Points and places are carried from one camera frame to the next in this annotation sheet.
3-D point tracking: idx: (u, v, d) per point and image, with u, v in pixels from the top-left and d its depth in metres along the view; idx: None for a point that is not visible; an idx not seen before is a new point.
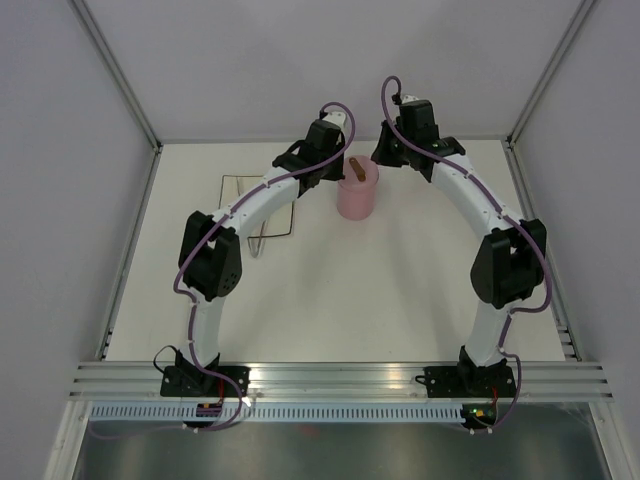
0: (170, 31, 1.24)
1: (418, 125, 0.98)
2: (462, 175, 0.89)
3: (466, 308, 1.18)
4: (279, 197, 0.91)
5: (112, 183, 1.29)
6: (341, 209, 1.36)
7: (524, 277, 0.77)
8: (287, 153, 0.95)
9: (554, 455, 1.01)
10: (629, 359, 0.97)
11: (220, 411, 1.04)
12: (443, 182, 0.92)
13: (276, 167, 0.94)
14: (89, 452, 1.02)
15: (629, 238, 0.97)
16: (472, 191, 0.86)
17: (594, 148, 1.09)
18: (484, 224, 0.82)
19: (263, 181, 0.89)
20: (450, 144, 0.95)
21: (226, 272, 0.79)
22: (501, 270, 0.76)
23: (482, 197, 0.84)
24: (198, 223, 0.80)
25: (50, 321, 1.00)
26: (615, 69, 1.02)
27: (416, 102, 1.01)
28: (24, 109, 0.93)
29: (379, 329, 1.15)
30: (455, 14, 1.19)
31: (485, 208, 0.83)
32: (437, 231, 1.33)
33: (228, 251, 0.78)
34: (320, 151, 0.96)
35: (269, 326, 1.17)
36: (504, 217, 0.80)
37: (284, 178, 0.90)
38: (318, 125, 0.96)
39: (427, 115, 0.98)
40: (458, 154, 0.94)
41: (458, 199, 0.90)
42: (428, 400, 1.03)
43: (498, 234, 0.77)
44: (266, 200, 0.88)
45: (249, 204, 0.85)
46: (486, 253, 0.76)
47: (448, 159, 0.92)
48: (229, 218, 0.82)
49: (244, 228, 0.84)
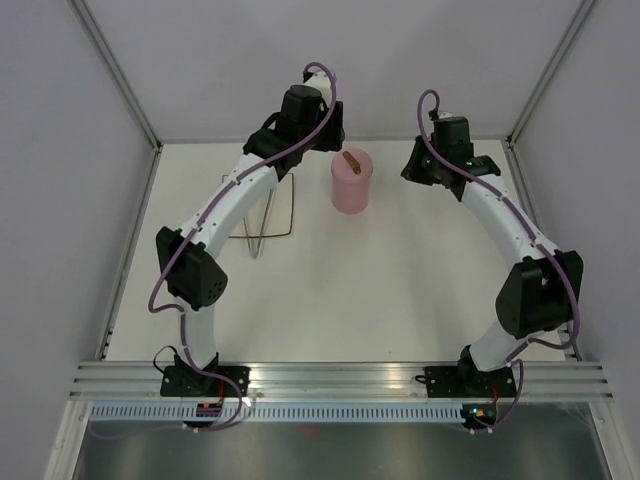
0: (170, 31, 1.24)
1: (451, 141, 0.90)
2: (496, 196, 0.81)
3: (466, 306, 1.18)
4: (255, 188, 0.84)
5: (112, 184, 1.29)
6: (335, 201, 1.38)
7: (554, 311, 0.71)
8: (258, 131, 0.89)
9: (554, 455, 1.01)
10: (629, 359, 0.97)
11: (220, 411, 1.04)
12: (476, 203, 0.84)
13: (248, 152, 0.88)
14: (89, 452, 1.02)
15: (629, 238, 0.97)
16: (503, 214, 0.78)
17: (595, 148, 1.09)
18: (515, 251, 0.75)
19: (233, 178, 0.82)
20: (486, 163, 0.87)
21: (206, 284, 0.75)
22: (528, 304, 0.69)
23: (514, 221, 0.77)
24: (168, 239, 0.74)
25: (49, 322, 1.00)
26: (614, 69, 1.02)
27: (451, 114, 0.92)
28: (23, 108, 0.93)
29: (379, 329, 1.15)
30: (455, 15, 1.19)
31: (516, 234, 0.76)
32: (439, 230, 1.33)
33: (201, 268, 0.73)
34: (298, 124, 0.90)
35: (270, 326, 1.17)
36: (538, 246, 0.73)
37: (255, 167, 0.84)
38: (293, 94, 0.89)
39: (461, 132, 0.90)
40: (492, 175, 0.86)
41: (489, 222, 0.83)
42: (428, 400, 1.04)
43: (529, 262, 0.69)
44: (241, 197, 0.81)
45: (218, 211, 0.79)
46: (514, 283, 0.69)
47: (482, 179, 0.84)
48: (198, 232, 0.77)
49: (218, 238, 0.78)
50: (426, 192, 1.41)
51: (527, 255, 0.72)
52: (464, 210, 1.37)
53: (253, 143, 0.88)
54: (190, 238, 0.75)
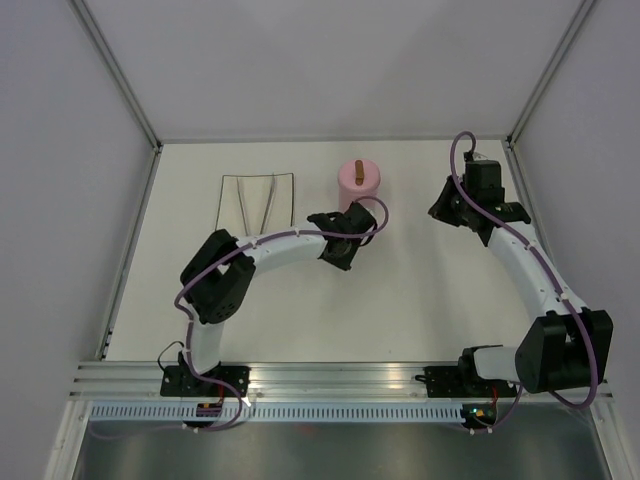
0: (170, 32, 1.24)
1: (483, 185, 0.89)
2: (523, 245, 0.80)
3: (468, 310, 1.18)
4: (305, 249, 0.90)
5: (112, 185, 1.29)
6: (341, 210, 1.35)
7: (577, 373, 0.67)
8: (321, 214, 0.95)
9: (552, 454, 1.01)
10: (629, 360, 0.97)
11: (220, 411, 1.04)
12: (502, 249, 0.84)
13: (310, 220, 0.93)
14: (89, 452, 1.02)
15: (630, 239, 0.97)
16: (529, 264, 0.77)
17: (595, 148, 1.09)
18: (539, 303, 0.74)
19: (294, 229, 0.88)
20: (517, 210, 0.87)
21: (226, 301, 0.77)
22: (550, 362, 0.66)
23: (542, 273, 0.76)
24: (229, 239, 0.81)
25: (49, 323, 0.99)
26: (614, 69, 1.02)
27: (484, 158, 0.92)
28: (21, 109, 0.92)
29: (380, 331, 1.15)
30: (454, 15, 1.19)
31: (542, 286, 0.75)
32: (441, 231, 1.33)
33: (237, 280, 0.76)
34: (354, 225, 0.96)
35: (271, 327, 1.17)
36: (564, 300, 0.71)
37: (315, 233, 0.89)
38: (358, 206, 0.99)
39: (494, 175, 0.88)
40: (522, 221, 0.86)
41: (513, 269, 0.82)
42: (428, 400, 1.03)
43: (553, 317, 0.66)
44: (293, 246, 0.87)
45: (275, 243, 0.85)
46: (536, 336, 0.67)
47: (511, 225, 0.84)
48: (251, 247, 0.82)
49: (262, 262, 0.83)
50: (426, 193, 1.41)
51: (550, 309, 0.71)
52: None
53: (319, 217, 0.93)
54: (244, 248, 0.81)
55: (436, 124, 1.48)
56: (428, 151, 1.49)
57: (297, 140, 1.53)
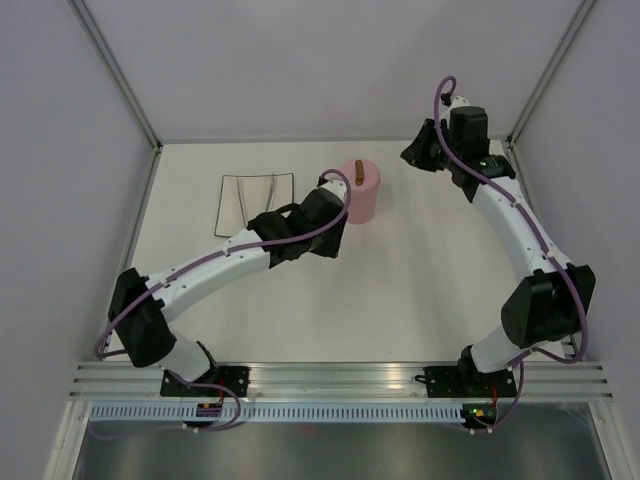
0: (170, 32, 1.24)
1: (466, 136, 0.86)
2: (509, 202, 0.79)
3: (468, 309, 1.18)
4: (242, 267, 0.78)
5: (111, 185, 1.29)
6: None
7: (562, 324, 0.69)
8: (270, 214, 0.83)
9: (552, 454, 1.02)
10: (628, 359, 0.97)
11: (220, 411, 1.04)
12: (486, 206, 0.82)
13: (251, 229, 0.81)
14: (89, 452, 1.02)
15: (629, 239, 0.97)
16: (515, 222, 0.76)
17: (595, 148, 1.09)
18: (525, 261, 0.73)
19: (224, 248, 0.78)
20: (502, 164, 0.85)
21: (149, 346, 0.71)
22: (537, 316, 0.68)
23: (527, 231, 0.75)
24: (135, 280, 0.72)
25: (49, 322, 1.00)
26: (614, 69, 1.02)
27: (471, 107, 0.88)
28: (22, 108, 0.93)
29: (379, 330, 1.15)
30: (454, 15, 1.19)
31: (529, 244, 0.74)
32: (440, 229, 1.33)
33: (148, 328, 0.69)
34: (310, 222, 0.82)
35: (271, 326, 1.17)
36: (550, 258, 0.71)
37: (251, 247, 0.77)
38: (318, 195, 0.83)
39: (478, 126, 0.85)
40: (507, 177, 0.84)
41: (498, 228, 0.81)
42: (428, 400, 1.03)
43: (540, 276, 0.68)
44: (220, 272, 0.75)
45: (194, 273, 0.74)
46: (523, 293, 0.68)
47: (495, 182, 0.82)
48: (163, 288, 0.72)
49: (181, 301, 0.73)
50: (427, 193, 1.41)
51: (538, 267, 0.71)
52: (463, 210, 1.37)
53: (258, 224, 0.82)
54: (151, 291, 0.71)
55: None
56: None
57: (297, 140, 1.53)
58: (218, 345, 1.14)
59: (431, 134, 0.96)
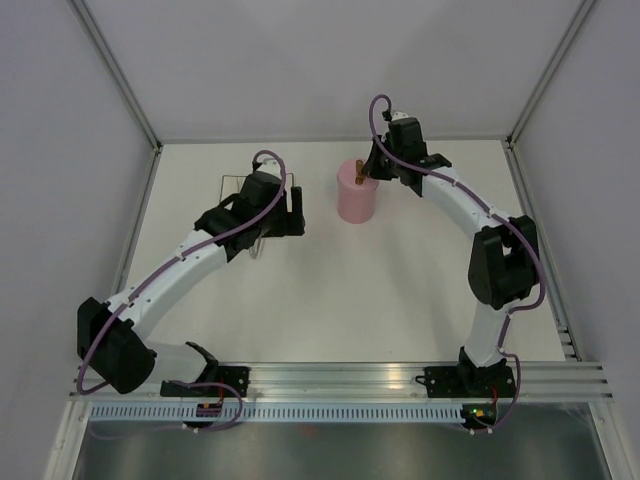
0: (169, 32, 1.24)
1: (405, 143, 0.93)
2: (450, 183, 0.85)
3: (467, 308, 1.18)
4: (201, 268, 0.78)
5: (111, 185, 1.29)
6: (340, 211, 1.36)
7: (521, 275, 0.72)
8: (214, 209, 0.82)
9: (552, 454, 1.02)
10: (628, 359, 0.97)
11: (220, 411, 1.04)
12: (433, 193, 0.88)
13: (199, 229, 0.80)
14: (89, 452, 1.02)
15: (629, 239, 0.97)
16: (457, 196, 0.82)
17: (595, 149, 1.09)
18: (474, 226, 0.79)
19: (178, 253, 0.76)
20: (438, 159, 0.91)
21: (129, 368, 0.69)
22: (496, 268, 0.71)
23: (469, 200, 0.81)
24: (94, 310, 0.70)
25: (49, 322, 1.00)
26: (614, 69, 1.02)
27: (404, 117, 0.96)
28: (22, 108, 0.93)
29: (377, 329, 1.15)
30: (454, 15, 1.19)
31: (473, 209, 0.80)
32: (439, 229, 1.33)
33: (123, 351, 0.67)
34: (254, 207, 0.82)
35: (270, 326, 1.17)
36: (493, 216, 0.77)
37: (203, 246, 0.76)
38: (254, 180, 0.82)
39: (415, 132, 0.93)
40: (444, 167, 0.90)
41: (446, 207, 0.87)
42: (428, 400, 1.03)
43: (488, 230, 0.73)
44: (181, 277, 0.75)
45: (155, 286, 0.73)
46: (478, 250, 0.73)
47: (436, 171, 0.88)
48: (128, 308, 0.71)
49: (149, 315, 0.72)
50: None
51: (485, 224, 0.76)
52: None
53: (205, 222, 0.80)
54: (117, 314, 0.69)
55: (437, 124, 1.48)
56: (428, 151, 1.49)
57: (297, 140, 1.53)
58: (218, 345, 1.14)
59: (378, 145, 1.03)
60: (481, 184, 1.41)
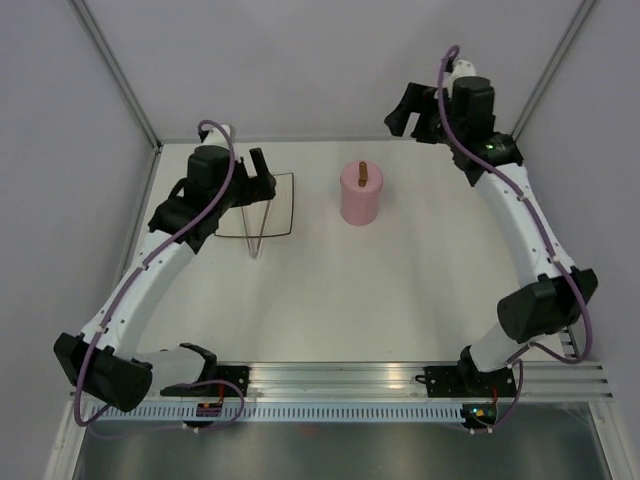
0: (170, 32, 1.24)
1: (470, 114, 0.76)
2: (516, 196, 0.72)
3: (467, 308, 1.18)
4: (169, 269, 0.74)
5: (112, 185, 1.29)
6: (342, 212, 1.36)
7: (559, 321, 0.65)
8: (163, 204, 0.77)
9: (553, 454, 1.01)
10: (629, 359, 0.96)
11: (220, 411, 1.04)
12: (491, 197, 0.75)
13: (155, 229, 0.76)
14: (89, 452, 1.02)
15: (629, 239, 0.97)
16: (521, 218, 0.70)
17: (596, 148, 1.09)
18: (528, 264, 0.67)
19: (139, 264, 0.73)
20: (508, 147, 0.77)
21: (126, 389, 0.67)
22: (536, 319, 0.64)
23: (533, 228, 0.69)
24: (71, 345, 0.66)
25: (49, 322, 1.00)
26: (614, 69, 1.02)
27: (476, 77, 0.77)
28: (22, 109, 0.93)
29: (378, 330, 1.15)
30: (454, 14, 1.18)
31: (533, 244, 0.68)
32: (439, 229, 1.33)
33: (113, 377, 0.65)
34: (207, 190, 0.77)
35: (269, 326, 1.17)
36: (555, 263, 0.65)
37: (163, 248, 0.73)
38: (194, 160, 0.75)
39: (486, 105, 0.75)
40: (514, 163, 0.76)
41: (500, 218, 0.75)
42: (428, 400, 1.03)
43: (543, 284, 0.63)
44: (151, 287, 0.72)
45: (126, 304, 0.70)
46: (524, 298, 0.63)
47: (501, 169, 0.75)
48: (104, 334, 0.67)
49: (129, 335, 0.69)
50: (426, 193, 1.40)
51: (543, 272, 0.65)
52: (463, 210, 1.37)
53: (160, 219, 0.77)
54: (94, 344, 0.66)
55: None
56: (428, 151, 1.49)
57: (297, 140, 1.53)
58: (218, 345, 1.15)
59: (431, 106, 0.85)
60: None
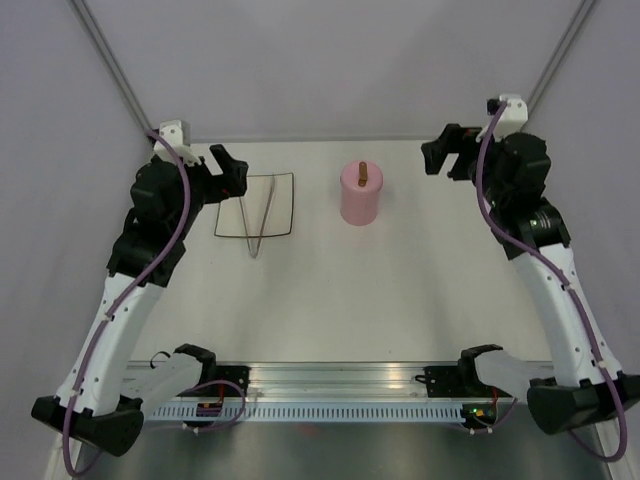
0: (169, 32, 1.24)
1: (517, 182, 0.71)
2: (561, 284, 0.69)
3: (467, 309, 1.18)
4: (137, 314, 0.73)
5: (112, 186, 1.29)
6: (342, 212, 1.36)
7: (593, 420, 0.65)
8: (119, 243, 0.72)
9: (553, 455, 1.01)
10: (629, 359, 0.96)
11: (221, 411, 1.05)
12: (529, 276, 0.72)
13: (115, 272, 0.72)
14: (89, 452, 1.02)
15: (630, 238, 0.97)
16: (566, 312, 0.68)
17: (596, 147, 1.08)
18: (571, 366, 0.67)
19: (104, 315, 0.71)
20: (554, 224, 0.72)
21: (116, 441, 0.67)
22: (573, 423, 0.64)
23: (578, 324, 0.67)
24: (48, 411, 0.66)
25: (49, 322, 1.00)
26: (614, 68, 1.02)
27: (531, 142, 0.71)
28: (22, 109, 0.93)
29: (378, 331, 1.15)
30: (454, 15, 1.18)
31: (577, 343, 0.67)
32: (439, 229, 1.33)
33: (97, 436, 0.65)
34: (162, 220, 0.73)
35: (268, 327, 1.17)
36: (601, 367, 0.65)
37: (127, 294, 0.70)
38: (141, 191, 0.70)
39: (538, 176, 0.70)
40: (560, 243, 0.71)
41: (538, 299, 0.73)
42: (428, 400, 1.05)
43: (588, 393, 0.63)
44: (119, 337, 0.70)
45: (98, 359, 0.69)
46: (563, 401, 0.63)
47: (543, 252, 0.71)
48: (80, 396, 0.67)
49: (106, 391, 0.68)
50: (426, 193, 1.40)
51: (585, 378, 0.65)
52: (463, 210, 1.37)
53: (119, 259, 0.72)
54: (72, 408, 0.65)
55: (437, 123, 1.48)
56: (428, 151, 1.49)
57: (297, 140, 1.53)
58: (217, 345, 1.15)
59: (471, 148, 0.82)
60: None
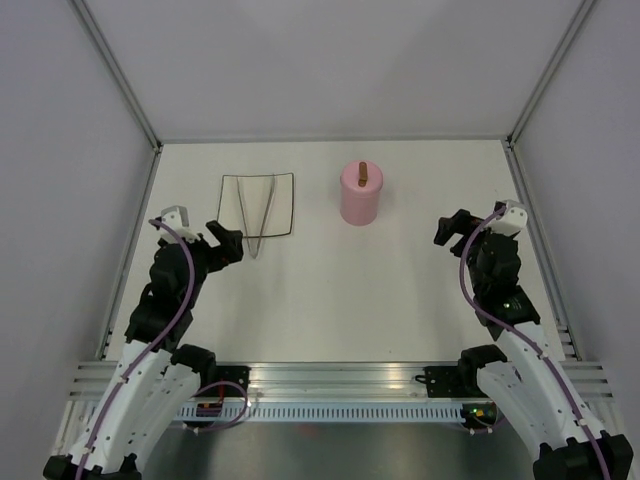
0: (169, 32, 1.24)
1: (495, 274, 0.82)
2: (536, 352, 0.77)
3: (467, 309, 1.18)
4: (150, 379, 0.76)
5: (112, 186, 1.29)
6: (342, 212, 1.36)
7: None
8: (136, 314, 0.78)
9: None
10: (629, 359, 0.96)
11: (221, 411, 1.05)
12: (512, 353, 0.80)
13: (132, 339, 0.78)
14: None
15: (630, 238, 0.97)
16: (545, 379, 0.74)
17: (596, 147, 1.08)
18: (557, 425, 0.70)
19: (119, 377, 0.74)
20: (526, 306, 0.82)
21: None
22: None
23: (557, 389, 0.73)
24: (58, 470, 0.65)
25: (49, 323, 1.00)
26: (614, 68, 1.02)
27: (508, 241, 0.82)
28: (22, 109, 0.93)
29: (377, 332, 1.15)
30: (453, 15, 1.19)
31: (559, 404, 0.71)
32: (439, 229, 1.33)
33: None
34: (174, 295, 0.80)
35: (268, 327, 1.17)
36: (583, 425, 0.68)
37: (142, 357, 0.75)
38: (158, 271, 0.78)
39: (511, 271, 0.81)
40: (532, 321, 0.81)
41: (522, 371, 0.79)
42: (428, 400, 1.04)
43: (576, 448, 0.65)
44: (131, 400, 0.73)
45: (110, 420, 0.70)
46: (556, 460, 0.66)
47: (518, 328, 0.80)
48: (91, 454, 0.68)
49: (115, 451, 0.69)
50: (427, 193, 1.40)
51: (571, 436, 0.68)
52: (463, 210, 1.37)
53: (136, 327, 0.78)
54: (82, 465, 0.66)
55: (437, 123, 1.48)
56: (428, 151, 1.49)
57: (297, 140, 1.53)
58: (217, 345, 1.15)
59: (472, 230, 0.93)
60: (481, 184, 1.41)
